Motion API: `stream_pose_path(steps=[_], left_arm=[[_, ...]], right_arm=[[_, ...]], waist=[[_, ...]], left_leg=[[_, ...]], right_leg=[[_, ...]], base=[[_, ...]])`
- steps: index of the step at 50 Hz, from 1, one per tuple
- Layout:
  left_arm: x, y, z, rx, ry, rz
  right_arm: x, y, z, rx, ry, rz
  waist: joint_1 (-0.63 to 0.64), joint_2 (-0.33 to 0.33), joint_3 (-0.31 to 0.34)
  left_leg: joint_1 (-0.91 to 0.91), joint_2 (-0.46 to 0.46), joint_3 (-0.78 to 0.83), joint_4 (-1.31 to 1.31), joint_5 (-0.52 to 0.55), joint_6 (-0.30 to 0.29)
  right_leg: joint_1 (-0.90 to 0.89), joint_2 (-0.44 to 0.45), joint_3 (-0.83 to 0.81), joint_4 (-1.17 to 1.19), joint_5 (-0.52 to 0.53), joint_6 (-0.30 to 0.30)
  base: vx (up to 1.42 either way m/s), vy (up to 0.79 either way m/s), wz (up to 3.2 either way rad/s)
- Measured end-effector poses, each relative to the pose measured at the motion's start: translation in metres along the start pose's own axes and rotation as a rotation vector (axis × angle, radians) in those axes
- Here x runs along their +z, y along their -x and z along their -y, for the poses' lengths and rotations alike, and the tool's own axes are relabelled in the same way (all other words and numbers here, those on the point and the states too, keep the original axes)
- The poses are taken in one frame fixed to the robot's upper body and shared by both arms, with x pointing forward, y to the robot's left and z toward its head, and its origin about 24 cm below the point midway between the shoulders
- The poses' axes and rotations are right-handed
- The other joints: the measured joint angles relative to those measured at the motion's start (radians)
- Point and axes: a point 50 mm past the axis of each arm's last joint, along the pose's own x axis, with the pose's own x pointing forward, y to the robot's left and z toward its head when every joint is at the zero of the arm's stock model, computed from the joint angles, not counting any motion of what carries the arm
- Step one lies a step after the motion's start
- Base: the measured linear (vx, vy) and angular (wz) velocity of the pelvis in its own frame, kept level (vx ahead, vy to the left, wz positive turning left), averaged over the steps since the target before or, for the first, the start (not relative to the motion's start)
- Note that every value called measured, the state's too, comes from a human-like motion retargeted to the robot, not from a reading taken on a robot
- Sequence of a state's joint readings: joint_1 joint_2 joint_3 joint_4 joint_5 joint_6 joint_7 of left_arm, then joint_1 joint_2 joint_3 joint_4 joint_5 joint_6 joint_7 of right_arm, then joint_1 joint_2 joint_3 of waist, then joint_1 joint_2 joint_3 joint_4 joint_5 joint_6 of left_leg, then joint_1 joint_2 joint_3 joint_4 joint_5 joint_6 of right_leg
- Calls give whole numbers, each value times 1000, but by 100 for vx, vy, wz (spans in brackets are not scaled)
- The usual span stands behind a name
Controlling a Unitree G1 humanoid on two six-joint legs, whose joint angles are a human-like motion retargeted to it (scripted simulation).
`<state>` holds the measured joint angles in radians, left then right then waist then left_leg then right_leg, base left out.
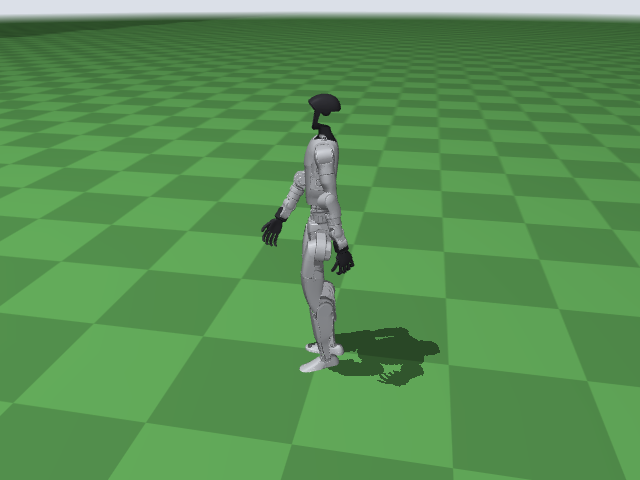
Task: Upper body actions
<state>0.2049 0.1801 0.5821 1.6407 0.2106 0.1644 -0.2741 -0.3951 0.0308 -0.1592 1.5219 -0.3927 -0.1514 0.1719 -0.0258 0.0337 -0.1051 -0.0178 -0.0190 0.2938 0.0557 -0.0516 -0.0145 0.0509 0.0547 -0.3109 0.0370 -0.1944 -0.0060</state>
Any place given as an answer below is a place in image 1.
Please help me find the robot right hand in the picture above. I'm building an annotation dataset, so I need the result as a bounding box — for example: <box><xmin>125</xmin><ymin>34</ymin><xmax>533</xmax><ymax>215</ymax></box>
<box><xmin>261</xmin><ymin>207</ymin><xmax>288</xmax><ymax>247</ymax></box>

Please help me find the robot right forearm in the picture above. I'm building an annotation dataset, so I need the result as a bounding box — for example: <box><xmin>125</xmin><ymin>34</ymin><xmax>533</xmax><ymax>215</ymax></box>
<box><xmin>280</xmin><ymin>182</ymin><xmax>305</xmax><ymax>219</ymax></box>

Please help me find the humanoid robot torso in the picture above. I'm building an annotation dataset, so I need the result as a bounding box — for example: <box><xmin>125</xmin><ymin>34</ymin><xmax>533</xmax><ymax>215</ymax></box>
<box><xmin>304</xmin><ymin>134</ymin><xmax>339</xmax><ymax>242</ymax></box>

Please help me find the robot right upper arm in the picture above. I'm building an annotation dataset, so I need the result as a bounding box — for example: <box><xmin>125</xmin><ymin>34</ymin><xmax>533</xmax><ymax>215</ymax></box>
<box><xmin>294</xmin><ymin>135</ymin><xmax>316</xmax><ymax>186</ymax></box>

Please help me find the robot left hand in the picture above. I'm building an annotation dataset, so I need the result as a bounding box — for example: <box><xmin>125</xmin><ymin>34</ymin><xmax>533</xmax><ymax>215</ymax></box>
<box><xmin>331</xmin><ymin>239</ymin><xmax>354</xmax><ymax>275</ymax></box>

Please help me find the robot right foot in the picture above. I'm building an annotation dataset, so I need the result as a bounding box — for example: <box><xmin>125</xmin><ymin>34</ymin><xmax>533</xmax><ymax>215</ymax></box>
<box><xmin>305</xmin><ymin>342</ymin><xmax>344</xmax><ymax>356</ymax></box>

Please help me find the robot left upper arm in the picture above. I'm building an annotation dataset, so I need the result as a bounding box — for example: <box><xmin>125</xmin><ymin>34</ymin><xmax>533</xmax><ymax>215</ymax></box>
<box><xmin>314</xmin><ymin>145</ymin><xmax>338</xmax><ymax>210</ymax></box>

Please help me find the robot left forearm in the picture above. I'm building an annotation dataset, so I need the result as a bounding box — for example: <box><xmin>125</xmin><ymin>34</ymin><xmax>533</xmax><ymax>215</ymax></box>
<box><xmin>325</xmin><ymin>195</ymin><xmax>348</xmax><ymax>250</ymax></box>

